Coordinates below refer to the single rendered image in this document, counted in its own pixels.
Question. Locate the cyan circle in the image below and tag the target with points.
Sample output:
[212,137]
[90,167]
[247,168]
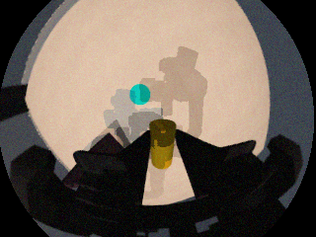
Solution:
[140,94]

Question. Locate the yellow cylinder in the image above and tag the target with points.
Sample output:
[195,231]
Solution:
[162,143]

